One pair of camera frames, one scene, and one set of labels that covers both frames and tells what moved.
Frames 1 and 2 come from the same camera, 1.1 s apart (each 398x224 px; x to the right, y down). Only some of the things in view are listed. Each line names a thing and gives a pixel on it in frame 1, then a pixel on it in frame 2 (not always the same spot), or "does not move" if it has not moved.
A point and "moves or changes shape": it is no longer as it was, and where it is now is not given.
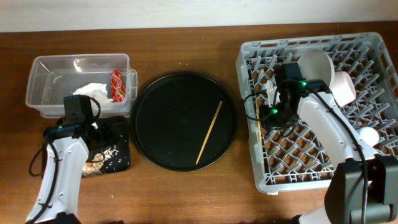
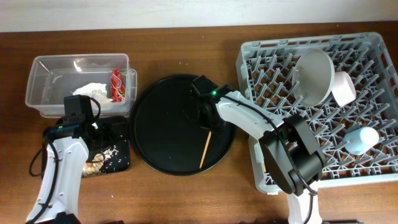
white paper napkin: x=97 y=91 does not move
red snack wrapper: x=118 y=88 does not move
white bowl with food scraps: x=343 y=88 does not move
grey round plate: x=316 y=65 does not move
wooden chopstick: x=209 y=132 moves or changes shape
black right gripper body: x=275 y=116 → x=212 y=122
